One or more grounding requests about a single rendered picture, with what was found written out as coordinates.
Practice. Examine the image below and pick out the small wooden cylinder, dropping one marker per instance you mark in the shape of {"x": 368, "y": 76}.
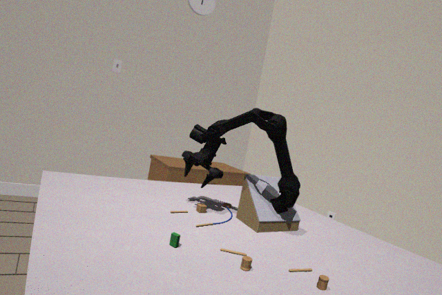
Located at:
{"x": 246, "y": 263}

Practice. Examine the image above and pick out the short wooden cylinder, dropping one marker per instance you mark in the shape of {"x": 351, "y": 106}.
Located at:
{"x": 322, "y": 282}

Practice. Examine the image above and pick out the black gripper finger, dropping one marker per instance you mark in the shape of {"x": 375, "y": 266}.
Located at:
{"x": 188, "y": 166}
{"x": 207, "y": 180}

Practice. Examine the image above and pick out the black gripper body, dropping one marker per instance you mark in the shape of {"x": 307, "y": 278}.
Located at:
{"x": 216, "y": 173}

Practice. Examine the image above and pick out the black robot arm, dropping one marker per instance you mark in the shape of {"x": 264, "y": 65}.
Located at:
{"x": 276, "y": 128}

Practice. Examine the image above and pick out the green block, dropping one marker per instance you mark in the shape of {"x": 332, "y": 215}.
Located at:
{"x": 174, "y": 241}

